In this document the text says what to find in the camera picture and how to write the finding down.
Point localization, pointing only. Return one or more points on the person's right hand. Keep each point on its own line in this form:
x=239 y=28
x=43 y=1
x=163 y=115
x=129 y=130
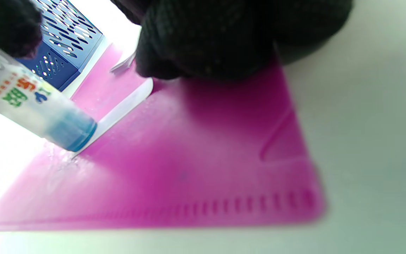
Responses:
x=224 y=35

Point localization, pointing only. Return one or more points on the person's left hand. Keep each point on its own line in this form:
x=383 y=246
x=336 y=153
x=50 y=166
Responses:
x=9 y=24

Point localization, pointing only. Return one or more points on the white glue stick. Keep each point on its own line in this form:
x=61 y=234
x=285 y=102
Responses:
x=30 y=102

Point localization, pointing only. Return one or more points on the pale purple sticky note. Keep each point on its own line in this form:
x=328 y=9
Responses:
x=122 y=109
x=122 y=67

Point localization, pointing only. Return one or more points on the pink L-shaped folder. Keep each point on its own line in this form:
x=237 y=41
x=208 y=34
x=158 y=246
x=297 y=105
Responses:
x=196 y=158

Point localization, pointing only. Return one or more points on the blue plastic file rack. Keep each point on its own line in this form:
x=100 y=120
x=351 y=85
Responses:
x=62 y=74

